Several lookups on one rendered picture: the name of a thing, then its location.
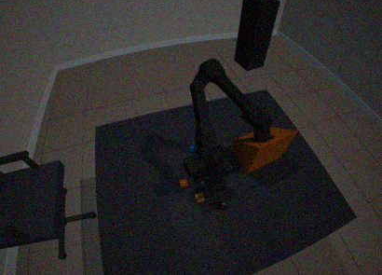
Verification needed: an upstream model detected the yellow block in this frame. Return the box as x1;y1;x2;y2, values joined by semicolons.
195;193;204;203

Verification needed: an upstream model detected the blue block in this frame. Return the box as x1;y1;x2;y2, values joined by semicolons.
188;144;195;153

